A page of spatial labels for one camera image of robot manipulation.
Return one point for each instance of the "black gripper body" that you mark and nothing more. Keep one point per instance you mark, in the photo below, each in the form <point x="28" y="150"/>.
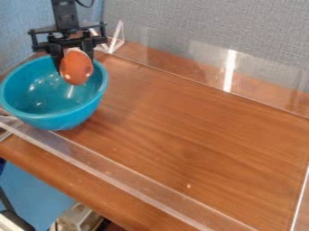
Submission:
<point x="50" y="37"/>

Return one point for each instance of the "clear acrylic corner bracket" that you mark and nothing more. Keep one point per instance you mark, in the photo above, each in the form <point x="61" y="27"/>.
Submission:
<point x="116" y="41"/>

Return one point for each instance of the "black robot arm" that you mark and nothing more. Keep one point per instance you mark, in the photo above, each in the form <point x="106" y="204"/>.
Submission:
<point x="66" y="14"/>

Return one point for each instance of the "clear acrylic front barrier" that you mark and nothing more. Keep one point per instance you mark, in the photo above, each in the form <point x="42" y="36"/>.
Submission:
<point x="152" y="192"/>

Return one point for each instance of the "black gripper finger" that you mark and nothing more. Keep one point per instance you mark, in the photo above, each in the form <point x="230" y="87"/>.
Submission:
<point x="88" y="48"/>
<point x="57" y="55"/>

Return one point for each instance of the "clear acrylic back barrier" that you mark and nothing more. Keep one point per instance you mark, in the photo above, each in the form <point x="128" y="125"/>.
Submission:
<point x="262" y="80"/>

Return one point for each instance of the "grey black object bottom left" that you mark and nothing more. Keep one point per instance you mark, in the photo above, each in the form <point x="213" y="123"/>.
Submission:
<point x="11" y="222"/>

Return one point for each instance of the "brown and white toy mushroom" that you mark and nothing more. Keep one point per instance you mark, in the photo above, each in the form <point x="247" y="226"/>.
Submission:
<point x="76" y="67"/>

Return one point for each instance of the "white box under table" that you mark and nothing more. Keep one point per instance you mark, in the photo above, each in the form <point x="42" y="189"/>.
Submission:
<point x="78" y="218"/>

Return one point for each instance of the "blue plastic bowl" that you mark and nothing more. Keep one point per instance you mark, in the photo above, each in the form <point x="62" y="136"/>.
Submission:
<point x="42" y="100"/>

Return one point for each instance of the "clear acrylic barrier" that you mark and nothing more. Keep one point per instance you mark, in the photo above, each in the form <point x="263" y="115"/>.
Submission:
<point x="262" y="80"/>
<point x="152" y="192"/>

